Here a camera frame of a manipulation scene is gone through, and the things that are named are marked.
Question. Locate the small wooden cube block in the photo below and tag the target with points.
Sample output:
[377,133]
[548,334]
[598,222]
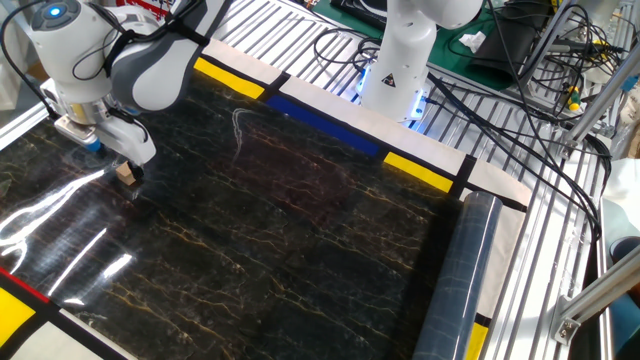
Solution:
[125,175]

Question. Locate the aluminium frame post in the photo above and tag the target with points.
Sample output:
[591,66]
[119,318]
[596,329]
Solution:
[605,95]
[544,45]
[600,295]

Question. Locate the green cutting mat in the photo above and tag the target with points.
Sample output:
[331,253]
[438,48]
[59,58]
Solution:
[445,60]

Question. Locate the yellow green screwdriver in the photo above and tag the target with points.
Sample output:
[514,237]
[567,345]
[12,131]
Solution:
[573,97]

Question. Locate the white plastic sheet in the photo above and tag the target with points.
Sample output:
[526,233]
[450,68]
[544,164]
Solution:
[625,190]

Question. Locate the black marble pattern mat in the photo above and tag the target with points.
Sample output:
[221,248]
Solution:
[250,240]

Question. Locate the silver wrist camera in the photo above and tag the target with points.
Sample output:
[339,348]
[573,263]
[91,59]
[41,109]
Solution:
[75,131]

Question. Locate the teal round bin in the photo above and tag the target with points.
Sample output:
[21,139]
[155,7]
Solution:
[625,320]

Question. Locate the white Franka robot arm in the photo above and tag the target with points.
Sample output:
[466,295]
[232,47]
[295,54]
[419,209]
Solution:
[400,60]

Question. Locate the black flat device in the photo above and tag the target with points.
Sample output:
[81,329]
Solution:
[360,12]

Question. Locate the red white sign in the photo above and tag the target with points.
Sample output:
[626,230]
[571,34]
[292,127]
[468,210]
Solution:
[150,6]

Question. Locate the Mondrian pattern tablecloth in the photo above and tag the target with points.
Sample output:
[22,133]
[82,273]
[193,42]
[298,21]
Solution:
[425,145]

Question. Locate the crumpled white paper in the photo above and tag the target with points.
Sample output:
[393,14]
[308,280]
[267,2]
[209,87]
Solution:
[472,41]

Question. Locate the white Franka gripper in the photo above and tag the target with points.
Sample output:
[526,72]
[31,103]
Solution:
[130,145]

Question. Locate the black fabric pouch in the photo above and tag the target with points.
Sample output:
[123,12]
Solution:
[500,45]

